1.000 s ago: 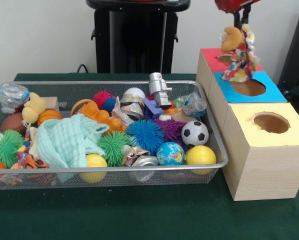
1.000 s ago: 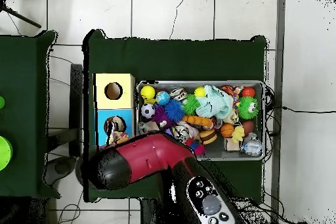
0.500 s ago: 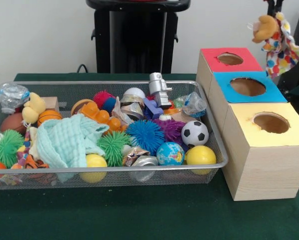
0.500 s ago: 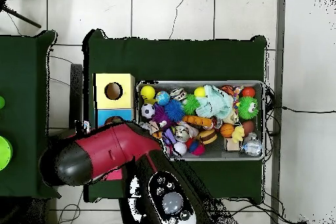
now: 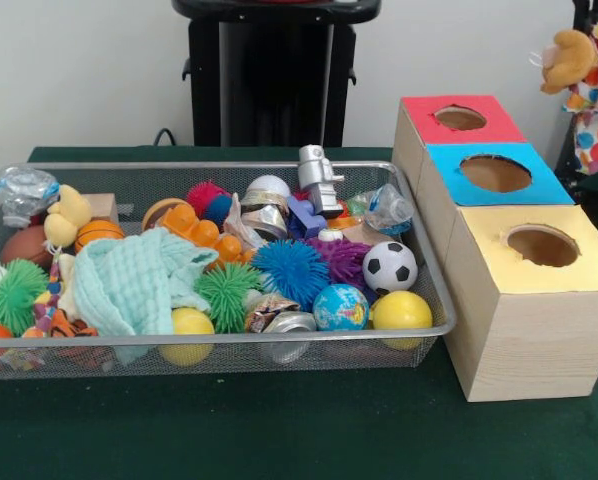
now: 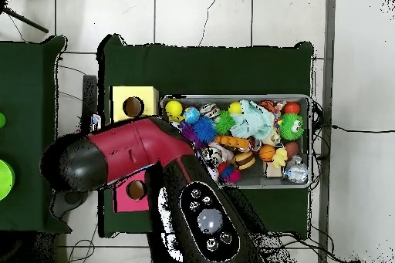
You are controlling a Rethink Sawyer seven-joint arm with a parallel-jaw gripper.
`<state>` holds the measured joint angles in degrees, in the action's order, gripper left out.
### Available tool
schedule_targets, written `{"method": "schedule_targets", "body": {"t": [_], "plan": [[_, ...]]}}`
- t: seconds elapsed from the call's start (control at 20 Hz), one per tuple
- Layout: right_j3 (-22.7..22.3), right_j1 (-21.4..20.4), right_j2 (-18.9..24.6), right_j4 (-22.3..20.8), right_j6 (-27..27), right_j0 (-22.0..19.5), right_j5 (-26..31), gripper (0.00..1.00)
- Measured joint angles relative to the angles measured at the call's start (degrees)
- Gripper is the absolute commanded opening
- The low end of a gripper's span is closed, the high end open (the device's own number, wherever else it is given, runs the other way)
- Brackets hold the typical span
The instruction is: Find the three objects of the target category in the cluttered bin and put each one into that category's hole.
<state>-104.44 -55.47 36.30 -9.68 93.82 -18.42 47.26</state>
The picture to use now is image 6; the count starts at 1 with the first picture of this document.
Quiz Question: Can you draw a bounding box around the black upright panel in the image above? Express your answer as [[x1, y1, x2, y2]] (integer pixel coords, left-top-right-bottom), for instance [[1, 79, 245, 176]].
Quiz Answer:
[[79, 74, 99, 136]]

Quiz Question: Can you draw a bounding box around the orange bumpy toy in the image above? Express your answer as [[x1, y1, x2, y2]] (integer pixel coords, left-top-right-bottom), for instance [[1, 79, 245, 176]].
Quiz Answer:
[[214, 134, 253, 152]]

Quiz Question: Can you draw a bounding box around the clear mesh bin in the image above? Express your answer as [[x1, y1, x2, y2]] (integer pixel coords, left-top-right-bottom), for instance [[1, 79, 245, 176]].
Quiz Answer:
[[160, 93, 314, 191]]

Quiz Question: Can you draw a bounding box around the small globe ball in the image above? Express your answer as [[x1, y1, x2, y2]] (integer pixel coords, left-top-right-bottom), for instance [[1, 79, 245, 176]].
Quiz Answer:
[[183, 107, 201, 125]]

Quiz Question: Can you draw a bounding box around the black tripod leg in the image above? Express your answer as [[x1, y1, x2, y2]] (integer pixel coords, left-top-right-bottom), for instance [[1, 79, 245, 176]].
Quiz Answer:
[[0, 0, 50, 35]]

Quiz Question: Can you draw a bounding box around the dark green table cloth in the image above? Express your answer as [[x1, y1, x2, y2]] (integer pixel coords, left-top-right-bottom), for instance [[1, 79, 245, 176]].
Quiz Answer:
[[97, 33, 316, 239]]

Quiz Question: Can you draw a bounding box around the green spiky ball with eyes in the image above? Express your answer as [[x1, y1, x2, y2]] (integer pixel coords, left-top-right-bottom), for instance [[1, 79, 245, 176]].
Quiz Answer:
[[279, 112, 306, 140]]

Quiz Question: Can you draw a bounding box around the mint green cloth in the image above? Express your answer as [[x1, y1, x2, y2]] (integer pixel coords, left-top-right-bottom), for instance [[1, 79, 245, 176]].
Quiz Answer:
[[230, 99, 277, 142]]

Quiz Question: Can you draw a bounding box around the yellow ball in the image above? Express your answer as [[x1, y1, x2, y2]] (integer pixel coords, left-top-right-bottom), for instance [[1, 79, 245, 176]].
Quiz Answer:
[[164, 99, 184, 120], [228, 101, 245, 116]]

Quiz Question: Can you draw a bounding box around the brown plush teddy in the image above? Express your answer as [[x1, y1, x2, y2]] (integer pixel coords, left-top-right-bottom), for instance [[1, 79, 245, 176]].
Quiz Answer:
[[89, 113, 103, 132]]

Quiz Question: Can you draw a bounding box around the blue spiky ball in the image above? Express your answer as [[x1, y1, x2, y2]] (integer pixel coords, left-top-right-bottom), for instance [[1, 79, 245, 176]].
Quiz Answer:
[[193, 116, 218, 146]]

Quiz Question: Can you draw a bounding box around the green cloth side table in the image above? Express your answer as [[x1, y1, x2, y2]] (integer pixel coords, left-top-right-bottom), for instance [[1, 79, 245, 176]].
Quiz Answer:
[[0, 35, 68, 234]]

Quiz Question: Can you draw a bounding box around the wooden box with three holes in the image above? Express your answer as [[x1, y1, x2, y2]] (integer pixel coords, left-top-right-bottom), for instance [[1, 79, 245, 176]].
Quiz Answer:
[[109, 85, 164, 214]]

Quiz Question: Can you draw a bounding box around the bright green cup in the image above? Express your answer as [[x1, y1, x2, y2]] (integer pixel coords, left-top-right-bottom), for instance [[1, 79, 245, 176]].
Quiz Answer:
[[0, 158, 16, 202]]

